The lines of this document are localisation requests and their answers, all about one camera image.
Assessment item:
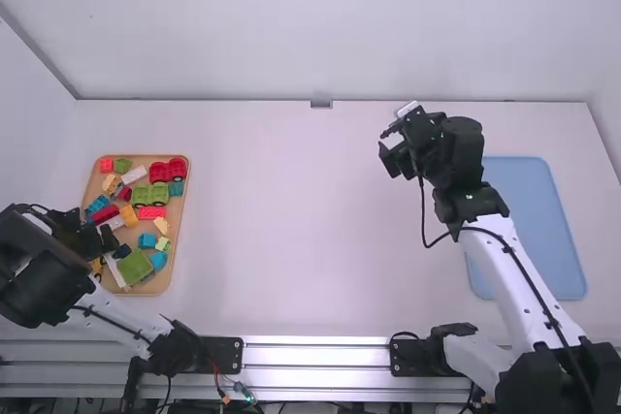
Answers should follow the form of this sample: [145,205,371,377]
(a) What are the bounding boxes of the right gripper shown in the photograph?
[377,108,448,180]

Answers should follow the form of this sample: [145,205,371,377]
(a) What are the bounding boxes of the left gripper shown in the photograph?
[46,207,121,264]

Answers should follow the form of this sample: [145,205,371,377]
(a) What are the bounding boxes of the yellow toy car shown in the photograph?
[88,254,109,285]

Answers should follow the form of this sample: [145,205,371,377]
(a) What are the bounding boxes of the white toy brick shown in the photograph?
[120,166,148,187]
[95,218,127,237]

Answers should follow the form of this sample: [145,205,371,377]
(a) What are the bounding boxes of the white toy plate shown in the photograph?
[103,258,131,293]

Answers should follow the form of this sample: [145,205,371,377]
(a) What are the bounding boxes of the large green toy brick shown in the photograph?
[114,247,156,289]

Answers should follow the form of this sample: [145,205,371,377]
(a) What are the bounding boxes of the green toy car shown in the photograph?
[130,181,172,209]

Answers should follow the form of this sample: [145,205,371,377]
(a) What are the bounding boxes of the tan tray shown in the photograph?
[80,152,191,297]

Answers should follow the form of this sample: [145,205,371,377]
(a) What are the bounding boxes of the red toy car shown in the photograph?
[147,157,190,185]

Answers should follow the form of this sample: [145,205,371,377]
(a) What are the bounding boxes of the blue mat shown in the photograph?
[465,155,588,302]

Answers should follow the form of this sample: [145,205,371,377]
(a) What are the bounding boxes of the silver rails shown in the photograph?
[0,334,515,405]

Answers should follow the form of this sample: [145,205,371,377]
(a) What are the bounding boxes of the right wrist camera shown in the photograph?
[395,100,423,120]

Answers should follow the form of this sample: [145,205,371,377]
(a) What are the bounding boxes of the black cable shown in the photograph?
[415,174,462,250]

